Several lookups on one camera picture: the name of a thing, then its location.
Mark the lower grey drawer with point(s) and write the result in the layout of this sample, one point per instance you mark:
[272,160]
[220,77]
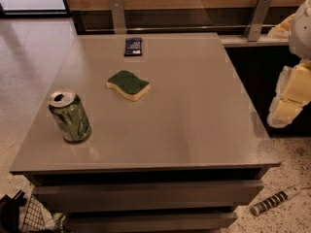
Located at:
[147,224]

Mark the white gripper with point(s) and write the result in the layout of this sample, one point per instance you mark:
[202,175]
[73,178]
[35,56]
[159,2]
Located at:
[301,36]

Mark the green yellow sponge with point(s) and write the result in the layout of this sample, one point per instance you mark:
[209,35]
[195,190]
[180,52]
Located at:
[129,86]

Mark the right metal bracket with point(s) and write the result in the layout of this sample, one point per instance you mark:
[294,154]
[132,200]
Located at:
[253,30]

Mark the grey drawer cabinet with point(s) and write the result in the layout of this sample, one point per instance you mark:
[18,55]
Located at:
[196,123]

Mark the white power strip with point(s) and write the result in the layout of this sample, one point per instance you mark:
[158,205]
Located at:
[275,200]

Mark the metal bracket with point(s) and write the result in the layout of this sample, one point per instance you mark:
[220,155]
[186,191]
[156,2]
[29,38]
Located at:
[253,30]
[118,16]

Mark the grey drawer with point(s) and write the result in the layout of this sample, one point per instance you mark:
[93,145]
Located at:
[147,224]
[147,196]

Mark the metal rail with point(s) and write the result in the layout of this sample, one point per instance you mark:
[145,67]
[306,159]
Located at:
[223,30]

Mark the left metal bracket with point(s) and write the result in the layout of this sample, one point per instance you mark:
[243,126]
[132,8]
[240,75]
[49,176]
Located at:
[118,16]

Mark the green soda can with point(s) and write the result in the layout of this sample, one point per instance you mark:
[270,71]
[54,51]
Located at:
[68,111]

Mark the black wire basket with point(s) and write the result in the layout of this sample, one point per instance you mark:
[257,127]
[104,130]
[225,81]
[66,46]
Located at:
[33,217]

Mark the upper grey drawer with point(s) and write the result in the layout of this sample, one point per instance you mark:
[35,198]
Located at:
[147,196]

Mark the dark blue snack packet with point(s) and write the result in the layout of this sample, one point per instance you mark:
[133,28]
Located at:
[133,46]

